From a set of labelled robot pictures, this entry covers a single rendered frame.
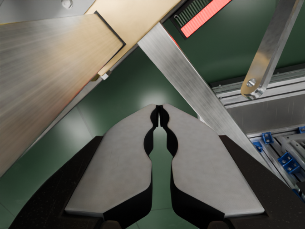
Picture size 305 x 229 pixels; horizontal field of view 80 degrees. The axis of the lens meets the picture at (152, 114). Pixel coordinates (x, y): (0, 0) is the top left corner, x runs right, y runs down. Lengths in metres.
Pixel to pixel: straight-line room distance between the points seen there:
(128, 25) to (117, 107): 1.05
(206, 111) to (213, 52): 0.89
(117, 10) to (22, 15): 0.35
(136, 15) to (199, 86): 0.10
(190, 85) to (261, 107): 0.89
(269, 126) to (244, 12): 0.60
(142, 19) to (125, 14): 0.02
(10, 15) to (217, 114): 0.46
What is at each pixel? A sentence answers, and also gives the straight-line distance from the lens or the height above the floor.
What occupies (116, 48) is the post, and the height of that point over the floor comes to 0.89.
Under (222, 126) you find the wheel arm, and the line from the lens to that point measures 0.25.
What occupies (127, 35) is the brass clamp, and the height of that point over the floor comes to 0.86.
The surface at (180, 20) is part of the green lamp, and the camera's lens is 0.35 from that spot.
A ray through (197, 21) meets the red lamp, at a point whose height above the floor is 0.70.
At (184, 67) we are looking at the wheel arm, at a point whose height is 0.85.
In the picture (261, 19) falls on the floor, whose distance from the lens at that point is 1.17.
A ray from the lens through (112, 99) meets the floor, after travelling 1.20.
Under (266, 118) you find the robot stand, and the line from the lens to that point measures 1.14.
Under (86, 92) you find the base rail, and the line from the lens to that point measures 0.41.
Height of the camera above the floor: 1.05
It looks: 60 degrees down
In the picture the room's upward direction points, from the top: 177 degrees counter-clockwise
